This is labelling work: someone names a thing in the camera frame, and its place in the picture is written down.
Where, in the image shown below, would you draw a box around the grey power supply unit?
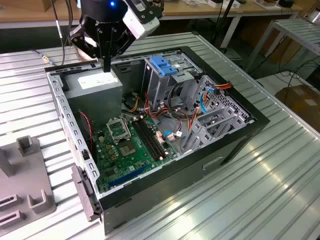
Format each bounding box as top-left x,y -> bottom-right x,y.
63,67 -> 124,128

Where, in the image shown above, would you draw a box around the metal socket cover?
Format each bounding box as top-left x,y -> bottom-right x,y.
105,116 -> 132,145

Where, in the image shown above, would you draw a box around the blue expansion slot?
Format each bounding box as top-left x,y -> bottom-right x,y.
107,163 -> 148,187

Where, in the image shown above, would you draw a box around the large cardboard box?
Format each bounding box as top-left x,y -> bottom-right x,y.
274,83 -> 320,131

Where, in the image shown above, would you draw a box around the orange red power wire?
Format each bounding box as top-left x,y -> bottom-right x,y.
202,81 -> 234,107

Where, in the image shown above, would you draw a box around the black tripod stand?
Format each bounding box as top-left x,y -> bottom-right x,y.
211,0 -> 237,50

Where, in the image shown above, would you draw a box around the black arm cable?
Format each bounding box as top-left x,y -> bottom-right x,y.
50,0 -> 66,66

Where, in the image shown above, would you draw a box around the grey metal drive cage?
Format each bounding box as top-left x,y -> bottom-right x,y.
141,53 -> 203,113

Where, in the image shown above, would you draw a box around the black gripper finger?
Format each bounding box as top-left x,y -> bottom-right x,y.
106,24 -> 138,73
68,15 -> 108,73

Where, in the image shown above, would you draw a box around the grey metal disk bay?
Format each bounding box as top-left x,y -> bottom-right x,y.
180,74 -> 256,154

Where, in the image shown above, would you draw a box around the blue data wire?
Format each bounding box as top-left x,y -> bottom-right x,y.
199,86 -> 216,115

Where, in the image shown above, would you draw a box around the black open PC case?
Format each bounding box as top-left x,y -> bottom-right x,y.
44,45 -> 271,236

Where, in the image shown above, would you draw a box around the cable with gold connector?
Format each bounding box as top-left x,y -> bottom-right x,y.
33,49 -> 58,67

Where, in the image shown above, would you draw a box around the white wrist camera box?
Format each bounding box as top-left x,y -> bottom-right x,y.
122,0 -> 161,40

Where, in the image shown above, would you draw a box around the grey plastic case bezel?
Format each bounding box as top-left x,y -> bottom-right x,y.
71,164 -> 102,223

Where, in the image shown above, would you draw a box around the grey parts rack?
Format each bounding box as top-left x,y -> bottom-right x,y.
0,134 -> 57,230

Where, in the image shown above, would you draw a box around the black cable bundle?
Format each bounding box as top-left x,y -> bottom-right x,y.
166,82 -> 198,123

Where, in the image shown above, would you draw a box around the CPU socket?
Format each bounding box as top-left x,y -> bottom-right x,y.
116,140 -> 138,158

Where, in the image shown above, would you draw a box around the black RAM slots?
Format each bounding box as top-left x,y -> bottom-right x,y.
131,118 -> 167,161

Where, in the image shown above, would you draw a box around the green motherboard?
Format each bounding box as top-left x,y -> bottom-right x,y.
93,116 -> 180,195

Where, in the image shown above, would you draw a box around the metal slat side table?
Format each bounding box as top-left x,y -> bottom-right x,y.
246,18 -> 320,73

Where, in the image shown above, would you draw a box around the wooden desk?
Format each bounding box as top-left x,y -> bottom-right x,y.
0,0 -> 304,48

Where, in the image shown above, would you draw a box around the orange yellow wire bundle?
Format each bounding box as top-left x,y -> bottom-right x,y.
121,91 -> 176,121

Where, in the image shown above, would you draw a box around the blue plastic drive latch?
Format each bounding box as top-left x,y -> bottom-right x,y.
150,55 -> 179,77

